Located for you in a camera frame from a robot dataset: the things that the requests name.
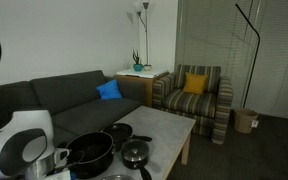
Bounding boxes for white floor lamp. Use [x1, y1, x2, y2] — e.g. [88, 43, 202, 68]
[131, 0, 153, 68]

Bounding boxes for window blinds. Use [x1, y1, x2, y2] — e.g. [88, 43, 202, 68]
[174, 0, 288, 122]

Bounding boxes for small black saucepan with lid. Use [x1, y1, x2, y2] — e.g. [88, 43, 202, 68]
[120, 138, 154, 180]

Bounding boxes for glass pot lid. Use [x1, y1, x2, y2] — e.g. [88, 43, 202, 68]
[100, 174, 136, 180]

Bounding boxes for white wrist mount plate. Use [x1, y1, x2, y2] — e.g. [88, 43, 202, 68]
[41, 169, 72, 180]

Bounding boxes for grey top coffee table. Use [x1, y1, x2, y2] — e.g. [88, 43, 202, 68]
[68, 105, 197, 180]

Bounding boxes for blue cushion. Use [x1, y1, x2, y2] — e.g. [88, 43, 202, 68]
[95, 79, 124, 101]

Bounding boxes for striped armchair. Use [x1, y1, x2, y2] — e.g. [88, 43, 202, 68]
[151, 64, 235, 146]

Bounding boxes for black frying pan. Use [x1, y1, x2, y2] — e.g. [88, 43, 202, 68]
[102, 122, 154, 153]

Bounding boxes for big black pot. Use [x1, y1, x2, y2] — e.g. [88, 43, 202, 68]
[56, 131, 116, 180]

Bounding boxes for wicker wastebasket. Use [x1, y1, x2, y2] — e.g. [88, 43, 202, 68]
[233, 107, 260, 135]

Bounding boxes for wooden side table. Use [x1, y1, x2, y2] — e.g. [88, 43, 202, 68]
[112, 68, 171, 109]

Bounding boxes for dark grey sofa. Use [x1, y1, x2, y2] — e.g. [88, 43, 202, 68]
[0, 69, 149, 158]

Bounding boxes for plant in teal pot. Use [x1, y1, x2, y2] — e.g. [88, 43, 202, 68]
[131, 48, 144, 73]

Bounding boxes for yellow cushion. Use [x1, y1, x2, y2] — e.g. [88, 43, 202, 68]
[182, 72, 210, 96]

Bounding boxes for thin black floor lamp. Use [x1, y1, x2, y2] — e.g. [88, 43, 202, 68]
[234, 3, 262, 109]

